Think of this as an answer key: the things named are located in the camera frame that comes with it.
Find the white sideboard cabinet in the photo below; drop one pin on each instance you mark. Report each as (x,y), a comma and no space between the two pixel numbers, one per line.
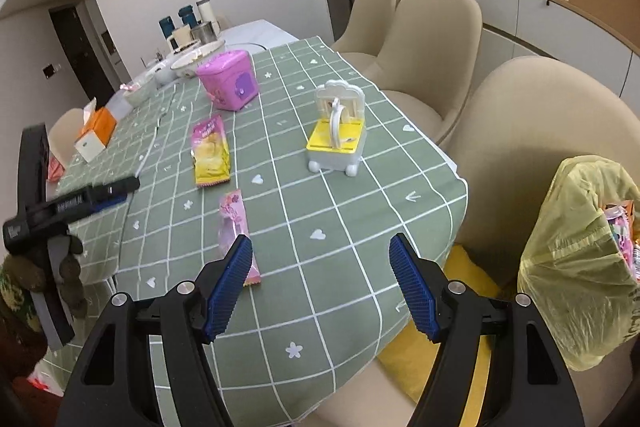
(550,27)

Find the person's left forearm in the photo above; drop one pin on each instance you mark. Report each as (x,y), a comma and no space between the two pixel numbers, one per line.
(20,297)

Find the dark entrance door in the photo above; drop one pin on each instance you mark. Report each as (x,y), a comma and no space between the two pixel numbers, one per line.
(80,52)

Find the yellow seat cushion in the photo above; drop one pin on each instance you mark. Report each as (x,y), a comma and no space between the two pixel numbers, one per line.
(467,272)

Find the pink toy box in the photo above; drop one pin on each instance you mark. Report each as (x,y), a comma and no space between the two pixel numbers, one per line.
(227,79)

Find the yellow plastic trash bag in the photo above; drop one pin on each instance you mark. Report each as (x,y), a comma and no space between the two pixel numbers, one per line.
(565,267)

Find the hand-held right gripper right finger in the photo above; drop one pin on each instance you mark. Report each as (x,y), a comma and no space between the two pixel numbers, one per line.
(417,292)

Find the metal pot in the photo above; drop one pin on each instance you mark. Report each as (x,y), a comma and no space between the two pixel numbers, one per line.
(205,33)

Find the person's left hand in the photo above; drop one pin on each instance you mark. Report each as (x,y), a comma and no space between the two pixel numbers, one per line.
(72,277)

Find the pink snack packet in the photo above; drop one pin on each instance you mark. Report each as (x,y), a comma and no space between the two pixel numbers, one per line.
(232,222)

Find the white mug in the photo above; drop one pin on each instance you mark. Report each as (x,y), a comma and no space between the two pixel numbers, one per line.
(179,39)

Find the yellow pink chips packet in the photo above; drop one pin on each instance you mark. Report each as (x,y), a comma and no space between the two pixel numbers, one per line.
(212,152)

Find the dark red cloth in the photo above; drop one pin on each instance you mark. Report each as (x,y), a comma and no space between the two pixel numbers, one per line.
(30,402)

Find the large white bowl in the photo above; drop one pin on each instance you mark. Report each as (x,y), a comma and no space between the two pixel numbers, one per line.
(195,59)

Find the crumpled pink wrapper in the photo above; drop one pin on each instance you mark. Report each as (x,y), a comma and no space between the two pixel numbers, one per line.
(622,237)

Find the dark wall switch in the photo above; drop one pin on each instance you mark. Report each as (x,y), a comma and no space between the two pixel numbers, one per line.
(50,72)

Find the small pink packet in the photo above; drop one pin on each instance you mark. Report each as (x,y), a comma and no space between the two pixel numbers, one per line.
(55,169)

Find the blue thermos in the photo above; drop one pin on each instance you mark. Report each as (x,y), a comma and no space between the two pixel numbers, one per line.
(165,28)
(187,16)

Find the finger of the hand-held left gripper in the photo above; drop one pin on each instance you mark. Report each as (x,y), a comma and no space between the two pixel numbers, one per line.
(100,194)

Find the white thermos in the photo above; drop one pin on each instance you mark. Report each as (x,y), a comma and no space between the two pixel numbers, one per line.
(205,9)

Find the medium white bowl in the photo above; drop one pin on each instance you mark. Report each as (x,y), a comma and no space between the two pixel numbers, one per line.
(165,74)

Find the green checked tablecloth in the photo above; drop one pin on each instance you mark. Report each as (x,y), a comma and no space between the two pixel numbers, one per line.
(320,187)

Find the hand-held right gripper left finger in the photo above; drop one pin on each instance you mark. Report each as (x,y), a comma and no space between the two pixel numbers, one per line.
(227,297)

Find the white yellow toy trolley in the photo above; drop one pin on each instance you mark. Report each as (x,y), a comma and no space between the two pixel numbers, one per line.
(335,142)

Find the orange white tissue box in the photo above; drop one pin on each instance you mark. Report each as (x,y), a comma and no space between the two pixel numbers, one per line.
(95,132)

